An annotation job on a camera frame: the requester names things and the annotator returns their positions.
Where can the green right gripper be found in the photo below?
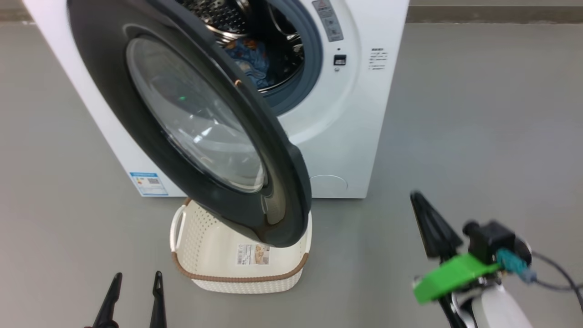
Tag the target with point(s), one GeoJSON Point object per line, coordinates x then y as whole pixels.
{"type": "Point", "coordinates": [451, 278]}

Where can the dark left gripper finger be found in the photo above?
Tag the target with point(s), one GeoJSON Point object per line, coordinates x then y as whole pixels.
{"type": "Point", "coordinates": [158, 305]}
{"type": "Point", "coordinates": [109, 305]}

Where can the dark round glass washer door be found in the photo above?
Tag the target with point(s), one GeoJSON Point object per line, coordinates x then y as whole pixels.
{"type": "Point", "coordinates": [114, 114]}

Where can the blue cartoon garment white band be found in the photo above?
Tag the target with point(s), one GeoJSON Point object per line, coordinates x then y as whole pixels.
{"type": "Point", "coordinates": [246, 48]}

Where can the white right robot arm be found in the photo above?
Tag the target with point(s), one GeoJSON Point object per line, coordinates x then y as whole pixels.
{"type": "Point", "coordinates": [496, 310]}

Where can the white front-load washing machine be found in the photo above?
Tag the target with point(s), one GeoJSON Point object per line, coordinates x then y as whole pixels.
{"type": "Point", "coordinates": [355, 136]}

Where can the black door latch socket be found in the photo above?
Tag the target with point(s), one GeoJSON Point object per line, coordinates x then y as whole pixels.
{"type": "Point", "coordinates": [340, 60]}

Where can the grey rubber door gasket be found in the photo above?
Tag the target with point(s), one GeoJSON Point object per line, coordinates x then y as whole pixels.
{"type": "Point", "coordinates": [314, 54]}

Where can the perforated steel washer drum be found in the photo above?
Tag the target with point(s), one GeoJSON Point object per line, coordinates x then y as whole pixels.
{"type": "Point", "coordinates": [214, 13]}

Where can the white perforated basket brown rim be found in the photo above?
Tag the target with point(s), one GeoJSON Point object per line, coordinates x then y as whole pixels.
{"type": "Point", "coordinates": [214, 278]}

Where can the paper label inside basket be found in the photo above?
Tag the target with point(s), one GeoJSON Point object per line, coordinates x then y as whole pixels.
{"type": "Point", "coordinates": [253, 254]}

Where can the round white filter cover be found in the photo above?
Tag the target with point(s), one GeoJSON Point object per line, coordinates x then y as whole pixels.
{"type": "Point", "coordinates": [330, 186]}

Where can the blue energy label sticker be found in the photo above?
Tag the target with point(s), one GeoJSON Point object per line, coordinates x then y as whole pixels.
{"type": "Point", "coordinates": [149, 184]}

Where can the small printed text label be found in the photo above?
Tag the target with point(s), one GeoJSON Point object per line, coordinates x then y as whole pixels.
{"type": "Point", "coordinates": [378, 58]}

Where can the grey warning sticker strip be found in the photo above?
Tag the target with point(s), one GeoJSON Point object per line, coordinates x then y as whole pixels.
{"type": "Point", "coordinates": [329, 20]}

